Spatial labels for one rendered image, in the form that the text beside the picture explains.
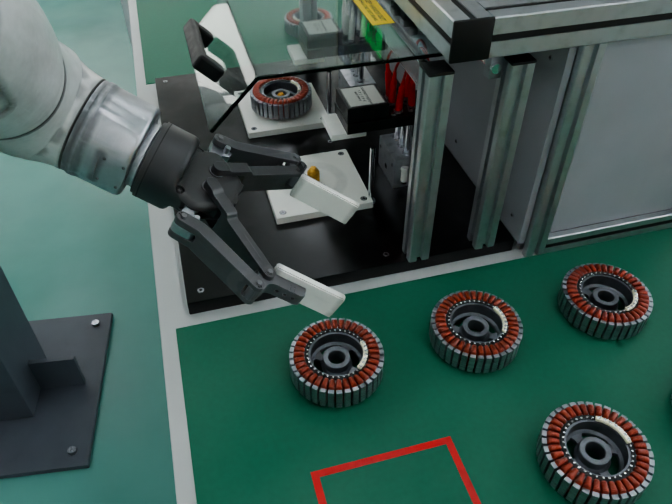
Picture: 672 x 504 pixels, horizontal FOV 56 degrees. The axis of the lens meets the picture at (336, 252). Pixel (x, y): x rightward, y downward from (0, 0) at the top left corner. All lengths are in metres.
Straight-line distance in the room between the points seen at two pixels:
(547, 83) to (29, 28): 0.59
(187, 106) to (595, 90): 0.74
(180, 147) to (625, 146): 0.60
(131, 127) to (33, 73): 0.15
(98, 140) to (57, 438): 1.23
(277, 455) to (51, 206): 1.82
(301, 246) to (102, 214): 1.48
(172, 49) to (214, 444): 1.01
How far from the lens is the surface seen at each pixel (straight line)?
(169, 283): 0.91
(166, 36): 1.60
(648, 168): 0.99
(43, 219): 2.37
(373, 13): 0.83
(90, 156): 0.58
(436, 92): 0.73
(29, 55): 0.43
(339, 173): 1.02
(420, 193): 0.81
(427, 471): 0.72
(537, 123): 0.85
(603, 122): 0.88
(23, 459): 1.72
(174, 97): 1.29
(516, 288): 0.90
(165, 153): 0.57
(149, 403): 1.72
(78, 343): 1.89
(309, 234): 0.92
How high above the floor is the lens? 1.38
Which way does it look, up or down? 43 degrees down
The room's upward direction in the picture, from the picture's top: straight up
